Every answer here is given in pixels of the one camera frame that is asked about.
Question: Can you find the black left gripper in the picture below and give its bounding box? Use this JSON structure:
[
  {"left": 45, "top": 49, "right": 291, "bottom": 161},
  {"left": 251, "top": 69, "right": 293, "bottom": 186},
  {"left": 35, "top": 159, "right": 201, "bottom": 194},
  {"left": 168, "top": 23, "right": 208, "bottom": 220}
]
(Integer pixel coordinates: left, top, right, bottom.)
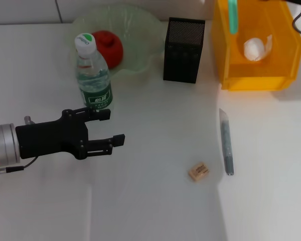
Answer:
[{"left": 15, "top": 106, "right": 126, "bottom": 161}]

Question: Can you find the green label water bottle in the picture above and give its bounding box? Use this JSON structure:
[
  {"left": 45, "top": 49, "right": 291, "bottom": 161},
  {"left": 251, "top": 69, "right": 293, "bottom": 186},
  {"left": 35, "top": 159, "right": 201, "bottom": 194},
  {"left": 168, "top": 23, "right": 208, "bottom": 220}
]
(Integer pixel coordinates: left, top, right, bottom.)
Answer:
[{"left": 74, "top": 32, "right": 114, "bottom": 111}]

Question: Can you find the red-orange fruit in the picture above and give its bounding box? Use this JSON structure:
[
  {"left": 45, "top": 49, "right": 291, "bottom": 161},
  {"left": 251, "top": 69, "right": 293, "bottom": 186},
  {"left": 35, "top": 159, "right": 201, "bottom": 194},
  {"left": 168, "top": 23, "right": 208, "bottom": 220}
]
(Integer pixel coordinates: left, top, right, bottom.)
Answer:
[{"left": 91, "top": 30, "right": 124, "bottom": 69}]

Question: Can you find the beige eraser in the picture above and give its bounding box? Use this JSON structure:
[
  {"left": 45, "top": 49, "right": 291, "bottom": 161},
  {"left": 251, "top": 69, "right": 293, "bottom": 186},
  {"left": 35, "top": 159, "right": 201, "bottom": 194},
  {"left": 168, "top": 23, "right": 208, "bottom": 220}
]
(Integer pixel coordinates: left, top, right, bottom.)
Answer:
[{"left": 187, "top": 162, "right": 211, "bottom": 182}]

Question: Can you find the grey marker pen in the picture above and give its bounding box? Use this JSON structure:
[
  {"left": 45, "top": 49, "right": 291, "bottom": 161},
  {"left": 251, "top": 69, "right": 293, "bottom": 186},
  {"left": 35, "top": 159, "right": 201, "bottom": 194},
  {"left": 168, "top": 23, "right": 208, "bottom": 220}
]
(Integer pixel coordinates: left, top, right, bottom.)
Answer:
[{"left": 218, "top": 107, "right": 234, "bottom": 176}]

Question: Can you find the white paper ball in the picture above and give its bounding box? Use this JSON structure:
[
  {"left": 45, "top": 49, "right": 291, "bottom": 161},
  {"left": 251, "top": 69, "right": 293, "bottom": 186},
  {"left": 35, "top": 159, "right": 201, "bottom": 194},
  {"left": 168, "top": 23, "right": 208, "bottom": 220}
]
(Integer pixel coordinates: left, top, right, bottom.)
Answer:
[{"left": 243, "top": 34, "right": 273, "bottom": 62}]

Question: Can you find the green glass fruit plate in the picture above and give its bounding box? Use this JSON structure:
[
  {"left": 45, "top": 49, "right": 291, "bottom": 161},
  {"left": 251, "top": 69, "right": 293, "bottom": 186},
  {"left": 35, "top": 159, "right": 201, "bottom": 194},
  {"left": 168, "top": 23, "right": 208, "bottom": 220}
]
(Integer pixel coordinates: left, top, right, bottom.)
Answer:
[{"left": 71, "top": 4, "right": 166, "bottom": 81}]

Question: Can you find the black mesh pen holder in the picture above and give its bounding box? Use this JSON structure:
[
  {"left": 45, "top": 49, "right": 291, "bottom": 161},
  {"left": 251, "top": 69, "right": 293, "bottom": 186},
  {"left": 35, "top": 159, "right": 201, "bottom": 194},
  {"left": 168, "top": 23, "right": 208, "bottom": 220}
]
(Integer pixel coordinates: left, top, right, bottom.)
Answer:
[{"left": 163, "top": 17, "right": 206, "bottom": 84}]

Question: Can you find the yellow plastic bin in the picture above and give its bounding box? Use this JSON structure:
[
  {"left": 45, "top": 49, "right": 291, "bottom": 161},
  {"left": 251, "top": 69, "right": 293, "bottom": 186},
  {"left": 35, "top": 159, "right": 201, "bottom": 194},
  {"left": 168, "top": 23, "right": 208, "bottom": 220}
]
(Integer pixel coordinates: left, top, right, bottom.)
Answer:
[{"left": 211, "top": 0, "right": 301, "bottom": 91}]

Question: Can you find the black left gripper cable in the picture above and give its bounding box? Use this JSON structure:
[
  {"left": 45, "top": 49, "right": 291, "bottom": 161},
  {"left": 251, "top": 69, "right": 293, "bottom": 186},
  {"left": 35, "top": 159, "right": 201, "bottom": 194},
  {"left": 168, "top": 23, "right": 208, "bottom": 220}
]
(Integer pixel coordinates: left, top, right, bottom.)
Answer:
[{"left": 0, "top": 157, "right": 39, "bottom": 179}]

